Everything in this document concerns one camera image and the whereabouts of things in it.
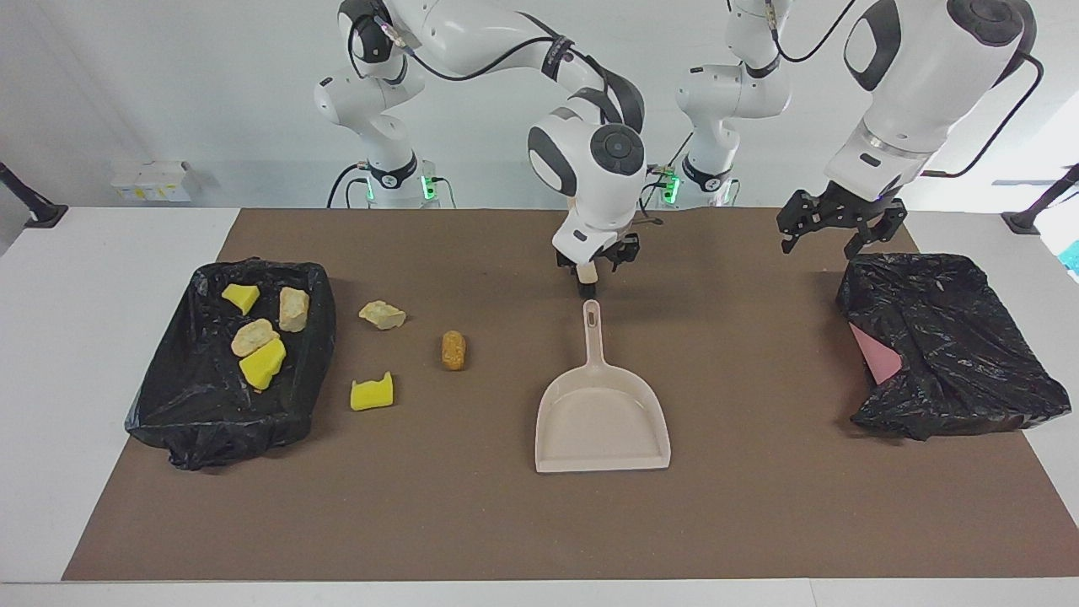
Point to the black stand foot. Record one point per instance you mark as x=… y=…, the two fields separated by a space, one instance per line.
x=38 y=212
x=1024 y=221

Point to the pale food scrap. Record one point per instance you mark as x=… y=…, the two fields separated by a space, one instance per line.
x=382 y=314
x=253 y=337

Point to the striped bread piece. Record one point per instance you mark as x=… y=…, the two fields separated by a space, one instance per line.
x=293 y=309

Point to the left black-bagged bin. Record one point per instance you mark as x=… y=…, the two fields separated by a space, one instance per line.
x=194 y=413

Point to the yellow sponge piece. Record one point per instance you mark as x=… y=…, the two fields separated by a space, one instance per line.
x=372 y=394
x=263 y=364
x=241 y=298

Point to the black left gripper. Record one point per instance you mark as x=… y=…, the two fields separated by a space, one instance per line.
x=847 y=206

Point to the white cardboard box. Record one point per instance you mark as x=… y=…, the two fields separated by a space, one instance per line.
x=152 y=181

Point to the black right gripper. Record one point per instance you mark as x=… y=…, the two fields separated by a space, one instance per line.
x=628 y=246

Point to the brown table mat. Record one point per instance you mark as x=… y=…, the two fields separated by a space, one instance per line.
x=506 y=523

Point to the right black-bagged pink bin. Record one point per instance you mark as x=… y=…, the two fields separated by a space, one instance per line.
x=952 y=354

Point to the pink plastic bin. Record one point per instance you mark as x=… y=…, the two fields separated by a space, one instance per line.
x=877 y=358

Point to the brown fried nugget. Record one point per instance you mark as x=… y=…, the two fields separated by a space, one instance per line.
x=453 y=350

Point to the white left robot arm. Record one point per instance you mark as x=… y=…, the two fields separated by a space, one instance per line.
x=919 y=84

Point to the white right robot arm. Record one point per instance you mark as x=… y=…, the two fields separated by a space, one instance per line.
x=472 y=34

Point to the teal object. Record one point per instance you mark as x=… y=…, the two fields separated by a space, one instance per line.
x=1070 y=257

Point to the beige hand brush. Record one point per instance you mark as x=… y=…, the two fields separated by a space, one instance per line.
x=587 y=274

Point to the beige plastic dustpan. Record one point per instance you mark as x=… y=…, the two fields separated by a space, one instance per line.
x=603 y=430

